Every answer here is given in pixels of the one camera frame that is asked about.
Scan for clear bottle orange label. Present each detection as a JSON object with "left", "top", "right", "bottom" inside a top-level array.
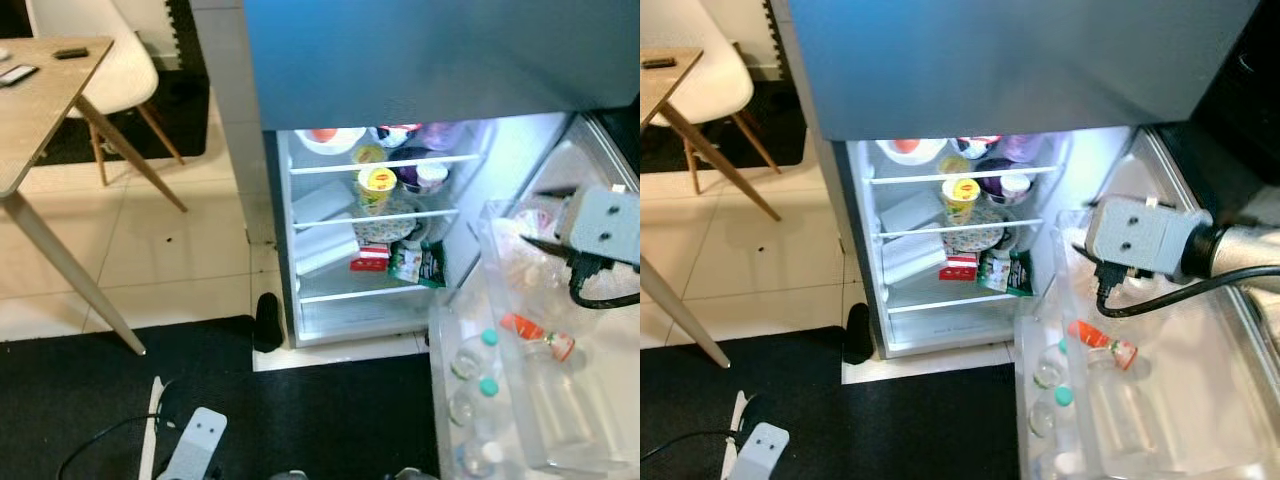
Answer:
[
  {"left": 499, "top": 312, "right": 604, "bottom": 456},
  {"left": 1066, "top": 318, "right": 1166, "bottom": 466}
]

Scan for yellow Lipton cup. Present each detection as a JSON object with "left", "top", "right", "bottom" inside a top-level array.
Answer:
[
  {"left": 942, "top": 177, "right": 981, "bottom": 226},
  {"left": 357, "top": 166, "right": 398, "bottom": 216}
]

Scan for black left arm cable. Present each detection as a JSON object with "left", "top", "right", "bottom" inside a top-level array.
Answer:
[
  {"left": 57, "top": 415, "right": 166, "bottom": 480},
  {"left": 640, "top": 430, "right": 736, "bottom": 463}
]

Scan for white red KFC cup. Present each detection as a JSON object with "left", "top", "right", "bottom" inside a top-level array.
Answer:
[{"left": 512, "top": 198, "right": 569, "bottom": 239}]

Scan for white wrapped pack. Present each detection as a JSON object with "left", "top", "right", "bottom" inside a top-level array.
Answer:
[
  {"left": 295, "top": 232, "right": 359, "bottom": 277},
  {"left": 882, "top": 240, "right": 946, "bottom": 287},
  {"left": 880, "top": 190, "right": 946, "bottom": 237},
  {"left": 292, "top": 180, "right": 356, "bottom": 227}
]

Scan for dark purple bowl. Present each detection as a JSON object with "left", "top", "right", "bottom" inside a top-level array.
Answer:
[
  {"left": 395, "top": 148, "right": 451, "bottom": 193},
  {"left": 975, "top": 158, "right": 1031, "bottom": 204}
]

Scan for black foam floor mat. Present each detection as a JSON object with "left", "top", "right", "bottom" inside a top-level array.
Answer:
[
  {"left": 640, "top": 78, "right": 807, "bottom": 175},
  {"left": 38, "top": 68, "right": 211, "bottom": 167}
]

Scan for clear bottle blue label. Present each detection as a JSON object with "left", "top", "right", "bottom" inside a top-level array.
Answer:
[
  {"left": 455, "top": 440, "right": 511, "bottom": 480},
  {"left": 1045, "top": 450, "right": 1089, "bottom": 480}
]

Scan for white chair wooden legs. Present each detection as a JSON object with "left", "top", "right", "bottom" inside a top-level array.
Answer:
[
  {"left": 25, "top": 0, "right": 189, "bottom": 214},
  {"left": 655, "top": 0, "right": 784, "bottom": 223}
]

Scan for patterned round plate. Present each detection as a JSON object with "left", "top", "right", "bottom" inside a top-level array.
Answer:
[
  {"left": 945, "top": 205, "right": 1016, "bottom": 256},
  {"left": 355, "top": 205, "right": 431, "bottom": 247}
]

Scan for white bowl orange food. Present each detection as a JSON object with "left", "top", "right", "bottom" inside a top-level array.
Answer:
[
  {"left": 296, "top": 127, "right": 367, "bottom": 157},
  {"left": 878, "top": 138, "right": 946, "bottom": 167}
]

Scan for wooden table slanted legs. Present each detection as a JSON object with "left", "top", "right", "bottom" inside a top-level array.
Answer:
[
  {"left": 0, "top": 37, "right": 147, "bottom": 357},
  {"left": 640, "top": 45, "right": 732, "bottom": 370}
]

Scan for small black floor object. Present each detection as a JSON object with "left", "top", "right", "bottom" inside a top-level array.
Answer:
[
  {"left": 254, "top": 293, "right": 284, "bottom": 354},
  {"left": 845, "top": 303, "right": 874, "bottom": 366}
]

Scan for pale purple container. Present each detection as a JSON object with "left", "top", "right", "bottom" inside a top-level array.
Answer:
[
  {"left": 415, "top": 122, "right": 466, "bottom": 151},
  {"left": 1000, "top": 133, "right": 1046, "bottom": 164}
]

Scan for green black snack packet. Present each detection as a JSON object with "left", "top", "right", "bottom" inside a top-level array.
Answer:
[
  {"left": 978, "top": 250, "right": 1031, "bottom": 297},
  {"left": 390, "top": 240, "right": 446, "bottom": 289}
]

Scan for grey two-door fridge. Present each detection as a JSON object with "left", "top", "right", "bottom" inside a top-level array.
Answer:
[
  {"left": 785, "top": 0, "right": 1280, "bottom": 480},
  {"left": 243, "top": 0, "right": 641, "bottom": 480}
]

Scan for large black floor mat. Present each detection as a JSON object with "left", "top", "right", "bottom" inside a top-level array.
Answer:
[
  {"left": 0, "top": 315, "right": 441, "bottom": 480},
  {"left": 640, "top": 330, "right": 1023, "bottom": 480}
]

